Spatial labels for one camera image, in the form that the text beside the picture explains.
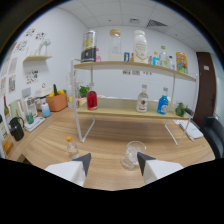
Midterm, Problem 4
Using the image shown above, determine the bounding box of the small clear bottle orange cap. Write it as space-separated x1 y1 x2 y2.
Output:
65 135 81 160

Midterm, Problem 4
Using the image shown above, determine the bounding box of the blue liquid bottle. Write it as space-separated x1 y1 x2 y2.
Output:
156 87 170 116

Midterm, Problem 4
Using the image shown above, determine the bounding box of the white milk bottle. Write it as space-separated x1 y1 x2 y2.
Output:
132 29 149 64

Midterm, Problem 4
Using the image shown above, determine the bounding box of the green cup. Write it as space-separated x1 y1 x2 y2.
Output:
25 111 35 125

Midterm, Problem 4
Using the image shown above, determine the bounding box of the clear glass with ice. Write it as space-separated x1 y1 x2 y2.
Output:
120 140 147 171

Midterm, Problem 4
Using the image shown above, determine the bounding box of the white pouch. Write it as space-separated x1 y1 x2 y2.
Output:
178 119 204 140

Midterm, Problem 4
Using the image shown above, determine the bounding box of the white kitchen scale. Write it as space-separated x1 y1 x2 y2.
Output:
23 116 46 132

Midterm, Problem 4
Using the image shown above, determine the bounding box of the glass of green limes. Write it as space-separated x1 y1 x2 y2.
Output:
174 101 188 118

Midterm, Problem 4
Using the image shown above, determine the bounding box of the pale blue bottle white cap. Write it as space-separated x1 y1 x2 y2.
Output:
41 102 52 118

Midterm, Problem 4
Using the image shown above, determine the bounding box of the black armchair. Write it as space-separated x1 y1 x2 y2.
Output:
199 114 224 159

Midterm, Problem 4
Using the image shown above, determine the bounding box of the black kettle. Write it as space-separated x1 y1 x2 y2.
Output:
8 116 25 142

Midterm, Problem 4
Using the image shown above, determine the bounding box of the clear bottle red label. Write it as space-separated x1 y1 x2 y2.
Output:
136 83 150 114

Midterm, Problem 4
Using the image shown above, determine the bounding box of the orange basket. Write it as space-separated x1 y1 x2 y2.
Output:
45 92 69 113

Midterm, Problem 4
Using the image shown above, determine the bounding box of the two-tier wooden shelf rack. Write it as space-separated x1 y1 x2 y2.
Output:
70 58 198 146

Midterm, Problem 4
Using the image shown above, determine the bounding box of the red liquid bottle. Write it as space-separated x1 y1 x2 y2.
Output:
86 83 99 111

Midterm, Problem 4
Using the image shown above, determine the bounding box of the white countertop appliance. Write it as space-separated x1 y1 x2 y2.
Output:
34 87 54 99

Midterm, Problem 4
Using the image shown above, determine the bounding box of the brown door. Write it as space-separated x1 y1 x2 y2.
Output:
193 51 218 128

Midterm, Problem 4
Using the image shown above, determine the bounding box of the yellow snack bag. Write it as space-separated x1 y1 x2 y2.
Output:
175 51 189 75

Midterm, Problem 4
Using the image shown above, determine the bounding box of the small light blue bottle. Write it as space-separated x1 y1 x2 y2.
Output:
152 50 160 66

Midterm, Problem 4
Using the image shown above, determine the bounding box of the clear bottle green cap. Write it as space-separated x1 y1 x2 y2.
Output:
158 45 169 68

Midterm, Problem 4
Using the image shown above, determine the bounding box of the small pink bottle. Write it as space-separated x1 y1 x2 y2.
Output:
95 47 102 63

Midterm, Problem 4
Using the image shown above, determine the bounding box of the large black yellow can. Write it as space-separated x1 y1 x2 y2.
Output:
80 30 98 64

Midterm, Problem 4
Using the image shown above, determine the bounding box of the white figurine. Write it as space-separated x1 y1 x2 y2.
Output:
37 38 52 56

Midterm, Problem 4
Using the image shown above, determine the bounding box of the ceiling air vent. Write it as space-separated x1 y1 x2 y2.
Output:
146 19 169 28

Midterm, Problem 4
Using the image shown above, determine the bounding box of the wooden wall shelf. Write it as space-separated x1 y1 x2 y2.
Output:
22 54 53 63

